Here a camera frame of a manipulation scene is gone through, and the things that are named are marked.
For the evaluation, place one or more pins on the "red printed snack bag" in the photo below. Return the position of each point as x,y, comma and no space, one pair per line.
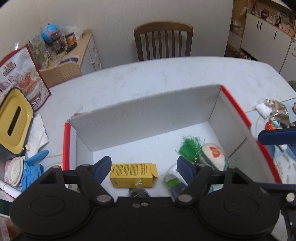
18,69

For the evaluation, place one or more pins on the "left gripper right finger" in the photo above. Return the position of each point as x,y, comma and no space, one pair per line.
197,179

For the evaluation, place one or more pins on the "teal round sharpener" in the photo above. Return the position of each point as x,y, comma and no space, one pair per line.
276,124

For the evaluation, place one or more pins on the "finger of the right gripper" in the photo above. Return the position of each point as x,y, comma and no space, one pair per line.
284,136

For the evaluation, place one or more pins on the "blue rubber glove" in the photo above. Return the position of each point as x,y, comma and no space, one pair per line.
33,169

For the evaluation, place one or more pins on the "red white cardboard box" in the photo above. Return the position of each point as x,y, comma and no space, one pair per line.
151,129

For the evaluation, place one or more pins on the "red white rolled paper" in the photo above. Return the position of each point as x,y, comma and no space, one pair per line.
10,190

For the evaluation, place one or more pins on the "white green plush toy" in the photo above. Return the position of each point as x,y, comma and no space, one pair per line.
196,152

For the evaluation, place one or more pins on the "white paper napkin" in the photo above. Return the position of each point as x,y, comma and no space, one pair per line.
37,137

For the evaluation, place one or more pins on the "green upholstered chair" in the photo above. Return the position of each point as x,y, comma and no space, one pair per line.
292,84

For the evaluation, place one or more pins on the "orange red fish toy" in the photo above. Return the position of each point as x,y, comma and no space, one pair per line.
269,126

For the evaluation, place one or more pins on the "blue globe toy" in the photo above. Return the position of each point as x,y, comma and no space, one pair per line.
49,31

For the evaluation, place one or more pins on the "white wall cabinet unit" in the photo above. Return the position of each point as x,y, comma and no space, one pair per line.
264,31

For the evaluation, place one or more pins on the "bag of white pellets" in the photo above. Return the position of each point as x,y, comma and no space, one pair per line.
264,110

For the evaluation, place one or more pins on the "silver foil snack bag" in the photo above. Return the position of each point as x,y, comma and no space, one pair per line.
279,112

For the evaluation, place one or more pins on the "wooden side cabinet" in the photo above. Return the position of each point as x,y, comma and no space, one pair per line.
82,60

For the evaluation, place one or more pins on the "white paper cup lid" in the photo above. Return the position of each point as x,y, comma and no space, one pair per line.
14,171

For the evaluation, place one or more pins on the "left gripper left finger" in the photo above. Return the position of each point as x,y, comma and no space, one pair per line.
91,178

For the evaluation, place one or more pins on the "dark jar orange label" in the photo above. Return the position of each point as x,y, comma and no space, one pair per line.
70,39

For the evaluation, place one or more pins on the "yellow cardboard box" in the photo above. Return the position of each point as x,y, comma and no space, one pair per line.
127,175

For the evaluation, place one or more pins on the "brown wooden chair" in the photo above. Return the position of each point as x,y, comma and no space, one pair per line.
163,39

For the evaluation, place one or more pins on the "yellow tissue box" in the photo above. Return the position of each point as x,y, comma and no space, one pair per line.
16,119

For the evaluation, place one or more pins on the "white green plastic pouch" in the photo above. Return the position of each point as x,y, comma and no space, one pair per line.
174,182

